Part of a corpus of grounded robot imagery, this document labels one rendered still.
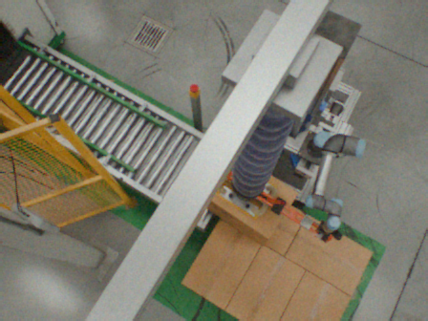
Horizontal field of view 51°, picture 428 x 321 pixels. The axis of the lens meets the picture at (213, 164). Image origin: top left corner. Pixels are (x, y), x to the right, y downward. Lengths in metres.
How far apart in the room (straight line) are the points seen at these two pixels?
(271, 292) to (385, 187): 1.63
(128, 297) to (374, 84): 4.14
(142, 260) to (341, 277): 2.77
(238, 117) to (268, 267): 2.54
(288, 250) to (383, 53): 2.47
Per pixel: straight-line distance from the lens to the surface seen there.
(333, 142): 2.80
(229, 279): 3.66
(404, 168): 4.73
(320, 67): 1.55
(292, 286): 3.70
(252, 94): 1.28
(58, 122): 2.42
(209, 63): 4.82
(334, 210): 2.80
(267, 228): 3.18
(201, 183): 1.19
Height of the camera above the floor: 4.20
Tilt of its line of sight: 73 degrees down
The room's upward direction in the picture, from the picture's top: 2 degrees counter-clockwise
